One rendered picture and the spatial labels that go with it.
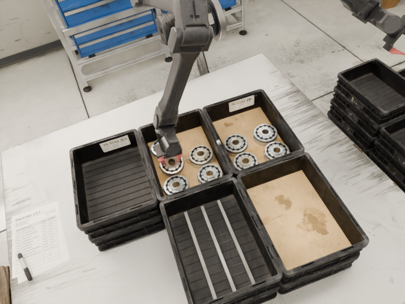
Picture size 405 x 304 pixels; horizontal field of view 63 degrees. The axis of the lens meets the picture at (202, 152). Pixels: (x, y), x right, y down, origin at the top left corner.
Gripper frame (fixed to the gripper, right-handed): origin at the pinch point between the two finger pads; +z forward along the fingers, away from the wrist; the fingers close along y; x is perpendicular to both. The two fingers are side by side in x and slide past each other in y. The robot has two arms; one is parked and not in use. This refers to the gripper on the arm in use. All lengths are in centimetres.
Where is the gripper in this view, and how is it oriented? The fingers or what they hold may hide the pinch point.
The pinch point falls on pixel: (171, 161)
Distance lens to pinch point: 138.8
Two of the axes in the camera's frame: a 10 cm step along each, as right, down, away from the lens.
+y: 9.4, -3.0, 1.4
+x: -3.2, -6.9, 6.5
